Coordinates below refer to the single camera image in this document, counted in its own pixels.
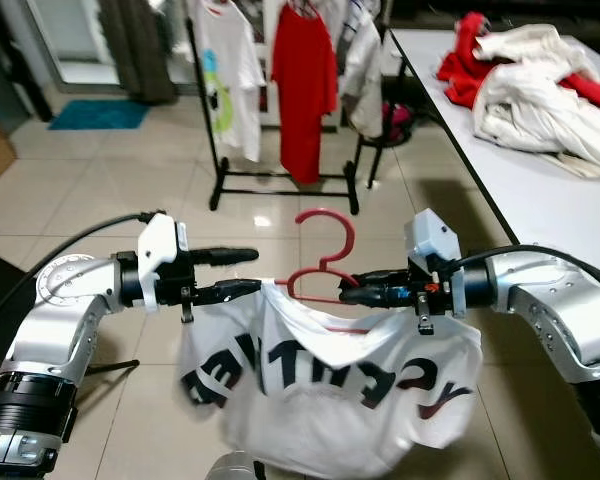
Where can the red clothes hanger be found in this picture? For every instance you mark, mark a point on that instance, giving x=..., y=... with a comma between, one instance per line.
x=348, y=228

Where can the white printed T-shirt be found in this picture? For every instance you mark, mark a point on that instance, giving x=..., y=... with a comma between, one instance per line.
x=330, y=380

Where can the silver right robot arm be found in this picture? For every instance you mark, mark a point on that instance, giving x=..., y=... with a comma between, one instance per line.
x=550, y=310

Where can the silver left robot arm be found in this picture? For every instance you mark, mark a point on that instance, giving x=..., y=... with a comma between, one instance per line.
x=65, y=300

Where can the black clothes rack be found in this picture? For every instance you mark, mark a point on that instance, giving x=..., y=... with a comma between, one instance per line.
x=216, y=190

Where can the black stand legs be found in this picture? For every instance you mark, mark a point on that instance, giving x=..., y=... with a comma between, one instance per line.
x=115, y=366

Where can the pink bag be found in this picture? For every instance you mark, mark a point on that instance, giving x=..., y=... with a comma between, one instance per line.
x=398, y=120

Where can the hanging red T-shirt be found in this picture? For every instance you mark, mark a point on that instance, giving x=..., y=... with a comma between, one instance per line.
x=305, y=100

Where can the hanging white colourful-print T-shirt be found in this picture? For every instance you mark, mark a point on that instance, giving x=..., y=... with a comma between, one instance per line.
x=230, y=80

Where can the blue floor mat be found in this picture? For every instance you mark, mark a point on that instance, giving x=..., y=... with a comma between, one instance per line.
x=98, y=113

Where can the cream white garment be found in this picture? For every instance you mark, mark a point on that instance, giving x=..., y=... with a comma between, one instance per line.
x=520, y=45
x=550, y=120

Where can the dark grey curtain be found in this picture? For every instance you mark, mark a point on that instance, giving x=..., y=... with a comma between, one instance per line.
x=140, y=50

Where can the large red garment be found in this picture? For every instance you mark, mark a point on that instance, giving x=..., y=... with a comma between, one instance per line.
x=460, y=60

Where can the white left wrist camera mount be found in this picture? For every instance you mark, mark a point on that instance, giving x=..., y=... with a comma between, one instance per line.
x=160, y=250

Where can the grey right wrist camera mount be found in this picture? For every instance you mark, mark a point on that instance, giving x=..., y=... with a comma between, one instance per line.
x=430, y=240

